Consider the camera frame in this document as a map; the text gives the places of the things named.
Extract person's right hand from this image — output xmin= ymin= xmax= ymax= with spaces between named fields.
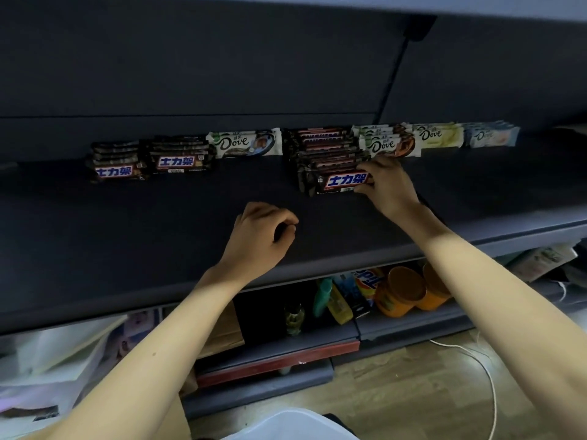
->
xmin=354 ymin=155 xmax=421 ymax=221

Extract white plastic pouch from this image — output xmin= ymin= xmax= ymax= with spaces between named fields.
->
xmin=506 ymin=242 xmax=579 ymax=284

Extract Dove bar yellow green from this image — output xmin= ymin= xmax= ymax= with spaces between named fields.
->
xmin=403 ymin=122 xmax=465 ymax=150

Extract white cable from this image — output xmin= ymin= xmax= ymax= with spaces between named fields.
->
xmin=429 ymin=279 xmax=569 ymax=440

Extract person's right forearm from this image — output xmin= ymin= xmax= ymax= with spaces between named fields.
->
xmin=401 ymin=203 xmax=587 ymax=440

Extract dark blue carton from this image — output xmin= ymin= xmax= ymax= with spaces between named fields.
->
xmin=334 ymin=272 xmax=371 ymax=320

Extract dark grey metal shelf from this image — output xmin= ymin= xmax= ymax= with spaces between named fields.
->
xmin=0 ymin=0 xmax=587 ymax=420

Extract yellow plastic bottle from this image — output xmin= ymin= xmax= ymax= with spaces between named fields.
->
xmin=326 ymin=284 xmax=355 ymax=326

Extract person's left forearm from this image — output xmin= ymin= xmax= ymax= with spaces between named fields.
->
xmin=27 ymin=268 xmax=246 ymax=440

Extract orange blue detergent bag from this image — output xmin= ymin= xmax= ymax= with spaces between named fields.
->
xmin=355 ymin=268 xmax=387 ymax=309

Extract Dove bar blue white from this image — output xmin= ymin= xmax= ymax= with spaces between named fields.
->
xmin=206 ymin=128 xmax=283 ymax=160

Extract flat cardboard piece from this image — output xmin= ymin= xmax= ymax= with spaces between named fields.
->
xmin=197 ymin=299 xmax=246 ymax=361

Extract person's left hand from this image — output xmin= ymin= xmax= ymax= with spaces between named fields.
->
xmin=219 ymin=201 xmax=300 ymax=285

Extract white paper sheet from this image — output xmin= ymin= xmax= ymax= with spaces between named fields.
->
xmin=0 ymin=373 xmax=92 ymax=423

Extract blue printed package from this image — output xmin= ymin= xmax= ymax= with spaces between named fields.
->
xmin=109 ymin=308 xmax=164 ymax=358

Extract pile of Snickers bars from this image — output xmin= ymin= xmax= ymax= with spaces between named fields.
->
xmin=305 ymin=170 xmax=375 ymax=197

